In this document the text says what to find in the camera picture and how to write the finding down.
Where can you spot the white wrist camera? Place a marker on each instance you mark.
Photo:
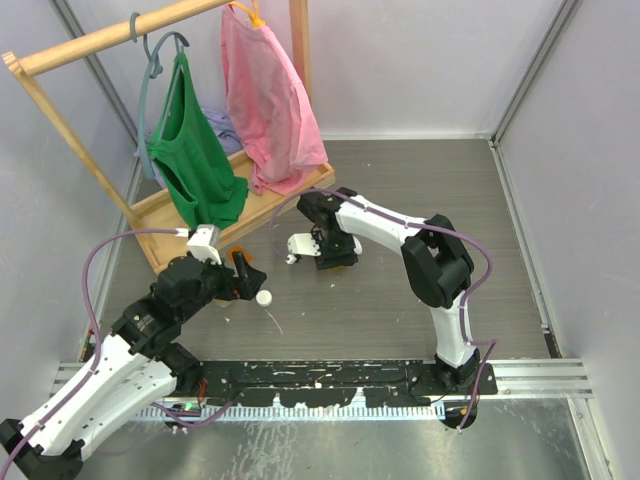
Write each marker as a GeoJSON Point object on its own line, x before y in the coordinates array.
{"type": "Point", "coordinates": [201, 242]}
{"type": "Point", "coordinates": [299, 245]}

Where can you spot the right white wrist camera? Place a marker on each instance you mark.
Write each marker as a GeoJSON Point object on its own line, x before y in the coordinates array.
{"type": "Point", "coordinates": [299, 245]}

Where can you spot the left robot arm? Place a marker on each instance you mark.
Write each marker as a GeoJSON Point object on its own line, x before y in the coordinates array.
{"type": "Point", "coordinates": [138, 363]}

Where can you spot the orange pill box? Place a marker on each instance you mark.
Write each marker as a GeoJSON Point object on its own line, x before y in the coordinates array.
{"type": "Point", "coordinates": [240, 251]}

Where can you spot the white slotted cable duct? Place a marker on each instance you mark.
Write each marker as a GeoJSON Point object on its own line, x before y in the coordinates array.
{"type": "Point", "coordinates": [353, 412]}

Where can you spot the aluminium frame rail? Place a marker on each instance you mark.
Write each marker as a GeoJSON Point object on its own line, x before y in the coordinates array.
{"type": "Point", "coordinates": [550, 380]}

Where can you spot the white bottle cap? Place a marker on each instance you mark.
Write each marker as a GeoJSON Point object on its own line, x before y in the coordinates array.
{"type": "Point", "coordinates": [264, 298]}

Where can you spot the grey-blue clothes hanger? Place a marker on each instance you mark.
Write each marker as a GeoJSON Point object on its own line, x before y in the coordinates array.
{"type": "Point", "coordinates": [152, 71]}

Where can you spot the orange clothes hanger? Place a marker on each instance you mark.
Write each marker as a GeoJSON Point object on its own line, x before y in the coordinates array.
{"type": "Point", "coordinates": [252, 12]}

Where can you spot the green tank top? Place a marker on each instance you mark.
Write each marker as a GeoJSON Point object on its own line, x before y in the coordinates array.
{"type": "Point", "coordinates": [199, 177]}

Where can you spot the pink shirt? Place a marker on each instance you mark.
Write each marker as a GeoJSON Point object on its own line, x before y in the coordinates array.
{"type": "Point", "coordinates": [269, 106]}

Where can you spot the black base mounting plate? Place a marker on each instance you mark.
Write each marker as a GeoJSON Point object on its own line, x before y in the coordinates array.
{"type": "Point", "coordinates": [393, 383]}

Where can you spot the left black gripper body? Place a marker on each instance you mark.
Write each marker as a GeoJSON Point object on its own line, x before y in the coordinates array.
{"type": "Point", "coordinates": [225, 286]}

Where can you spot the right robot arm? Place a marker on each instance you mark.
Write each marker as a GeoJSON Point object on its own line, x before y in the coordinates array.
{"type": "Point", "coordinates": [437, 265]}

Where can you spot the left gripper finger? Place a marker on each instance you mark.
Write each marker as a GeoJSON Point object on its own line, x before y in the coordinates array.
{"type": "Point", "coordinates": [243, 286]}
{"type": "Point", "coordinates": [256, 278]}

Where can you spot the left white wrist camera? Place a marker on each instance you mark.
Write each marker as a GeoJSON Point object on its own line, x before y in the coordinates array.
{"type": "Point", "coordinates": [201, 242]}

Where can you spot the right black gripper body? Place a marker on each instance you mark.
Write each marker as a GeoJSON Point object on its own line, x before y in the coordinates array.
{"type": "Point", "coordinates": [337, 249]}

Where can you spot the lavender cloth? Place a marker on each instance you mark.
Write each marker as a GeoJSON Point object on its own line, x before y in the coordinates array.
{"type": "Point", "coordinates": [223, 128]}

